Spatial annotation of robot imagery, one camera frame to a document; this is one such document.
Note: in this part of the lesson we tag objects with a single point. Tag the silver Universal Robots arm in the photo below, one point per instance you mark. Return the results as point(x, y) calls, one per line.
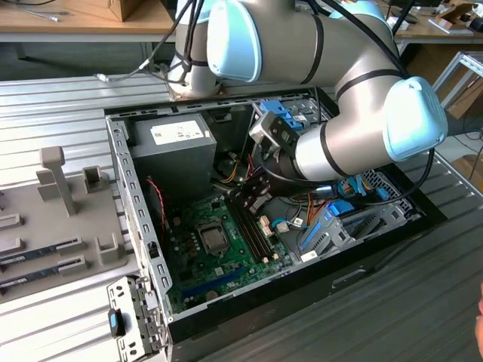
point(339, 45)

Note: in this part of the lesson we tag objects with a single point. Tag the black RAM slot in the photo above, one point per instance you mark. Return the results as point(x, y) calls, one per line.
point(245, 234)
point(256, 230)

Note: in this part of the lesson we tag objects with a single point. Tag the large blue disk carrier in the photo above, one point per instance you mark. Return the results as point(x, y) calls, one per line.
point(277, 107)

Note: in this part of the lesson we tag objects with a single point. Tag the metal disk bay cage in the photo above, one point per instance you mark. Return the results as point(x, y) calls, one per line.
point(302, 105)

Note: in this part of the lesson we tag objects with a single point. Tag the thin metal locking lever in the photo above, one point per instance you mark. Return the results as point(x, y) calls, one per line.
point(229, 241)

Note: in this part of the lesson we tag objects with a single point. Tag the perforated metal drive cage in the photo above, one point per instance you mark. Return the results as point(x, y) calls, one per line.
point(339, 235)

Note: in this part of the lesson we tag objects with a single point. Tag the green motherboard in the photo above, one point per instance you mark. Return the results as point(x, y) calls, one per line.
point(226, 264)

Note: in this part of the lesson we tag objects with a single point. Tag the grey power supply unit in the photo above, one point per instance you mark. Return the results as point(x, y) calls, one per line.
point(173, 166)

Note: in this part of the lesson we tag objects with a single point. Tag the blue expansion slot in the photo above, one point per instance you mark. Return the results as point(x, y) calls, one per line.
point(211, 283)

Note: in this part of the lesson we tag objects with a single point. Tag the black case fan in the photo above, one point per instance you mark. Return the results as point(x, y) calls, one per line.
point(154, 211)

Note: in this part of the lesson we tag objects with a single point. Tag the black open PC case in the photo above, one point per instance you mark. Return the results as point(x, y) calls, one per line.
point(264, 316)

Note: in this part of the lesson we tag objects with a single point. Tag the large brown cardboard box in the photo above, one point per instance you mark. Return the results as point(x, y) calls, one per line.
point(426, 60)

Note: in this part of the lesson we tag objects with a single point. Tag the small brown cardboard box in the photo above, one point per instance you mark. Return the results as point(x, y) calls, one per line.
point(468, 166)

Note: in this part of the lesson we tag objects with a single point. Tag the small white box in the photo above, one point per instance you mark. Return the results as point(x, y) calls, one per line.
point(402, 25)

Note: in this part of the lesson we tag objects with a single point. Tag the black tripod pole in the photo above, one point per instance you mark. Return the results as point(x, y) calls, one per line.
point(400, 22)

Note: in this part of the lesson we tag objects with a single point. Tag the black latch with blue tab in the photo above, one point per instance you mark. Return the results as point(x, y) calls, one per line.
point(113, 322)

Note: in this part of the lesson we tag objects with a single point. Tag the tan cardboard box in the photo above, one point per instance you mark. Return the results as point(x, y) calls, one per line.
point(117, 9)

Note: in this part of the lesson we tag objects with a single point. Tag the small open cardboard box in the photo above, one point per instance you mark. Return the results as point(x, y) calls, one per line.
point(453, 15)

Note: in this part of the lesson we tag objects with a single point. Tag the grey parts rack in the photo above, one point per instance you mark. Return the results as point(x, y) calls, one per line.
point(45, 226)

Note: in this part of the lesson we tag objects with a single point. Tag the RAM stick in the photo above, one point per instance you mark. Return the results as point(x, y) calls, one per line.
point(37, 250)
point(37, 274)

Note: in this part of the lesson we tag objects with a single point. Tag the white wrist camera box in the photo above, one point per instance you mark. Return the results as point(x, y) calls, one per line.
point(325, 190)

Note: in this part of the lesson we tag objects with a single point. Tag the black camera bracket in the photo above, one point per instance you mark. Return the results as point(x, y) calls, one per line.
point(287, 130)

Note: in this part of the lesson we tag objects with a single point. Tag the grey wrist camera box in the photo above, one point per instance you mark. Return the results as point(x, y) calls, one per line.
point(261, 126)

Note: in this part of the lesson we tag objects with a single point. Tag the blue plastic rail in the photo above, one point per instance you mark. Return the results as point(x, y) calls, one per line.
point(312, 235)

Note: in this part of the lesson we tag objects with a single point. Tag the aluminium profile frame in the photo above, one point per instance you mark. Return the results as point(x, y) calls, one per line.
point(447, 71)

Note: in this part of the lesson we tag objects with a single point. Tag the hinged metal card bracket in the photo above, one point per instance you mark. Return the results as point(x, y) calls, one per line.
point(124, 347)

